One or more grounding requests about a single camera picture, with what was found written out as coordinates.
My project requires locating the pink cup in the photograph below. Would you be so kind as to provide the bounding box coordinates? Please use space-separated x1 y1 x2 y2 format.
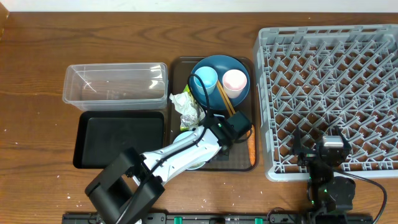
222 69 248 98

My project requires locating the light blue bowl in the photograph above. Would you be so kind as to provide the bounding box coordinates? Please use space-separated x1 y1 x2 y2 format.
173 131 205 170

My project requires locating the black tray bin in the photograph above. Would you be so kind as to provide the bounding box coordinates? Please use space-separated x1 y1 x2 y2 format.
73 111 164 169

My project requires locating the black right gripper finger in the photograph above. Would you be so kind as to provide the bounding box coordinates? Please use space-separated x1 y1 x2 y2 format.
334 126 351 148
291 126 302 156

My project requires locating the brown serving tray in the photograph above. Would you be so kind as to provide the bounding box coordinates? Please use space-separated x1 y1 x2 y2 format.
169 57 259 172

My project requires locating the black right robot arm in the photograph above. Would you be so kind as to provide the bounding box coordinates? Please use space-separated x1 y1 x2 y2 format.
290 126 356 223

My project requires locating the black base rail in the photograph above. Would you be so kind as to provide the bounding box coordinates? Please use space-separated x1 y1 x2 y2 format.
62 212 374 224

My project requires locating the orange carrot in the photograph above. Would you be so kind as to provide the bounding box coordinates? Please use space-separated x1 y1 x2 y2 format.
246 126 256 166

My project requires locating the white paper wrapper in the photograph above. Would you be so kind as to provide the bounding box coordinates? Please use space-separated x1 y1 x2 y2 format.
169 91 205 131

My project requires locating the green foil snack wrapper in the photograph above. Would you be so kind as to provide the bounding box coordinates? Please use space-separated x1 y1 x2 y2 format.
180 85 203 130

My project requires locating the clear plastic bin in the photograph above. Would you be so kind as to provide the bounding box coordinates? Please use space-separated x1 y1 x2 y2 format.
63 62 169 111

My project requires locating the grey dishwasher rack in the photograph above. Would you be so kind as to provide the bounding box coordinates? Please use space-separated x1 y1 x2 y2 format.
253 24 397 182

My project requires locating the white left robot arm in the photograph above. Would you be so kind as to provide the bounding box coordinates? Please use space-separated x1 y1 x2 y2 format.
85 113 251 223

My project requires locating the dark blue plate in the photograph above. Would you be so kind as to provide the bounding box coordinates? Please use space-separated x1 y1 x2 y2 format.
190 55 250 111

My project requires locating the light blue cup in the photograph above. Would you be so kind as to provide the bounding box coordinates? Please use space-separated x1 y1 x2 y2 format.
195 67 218 95

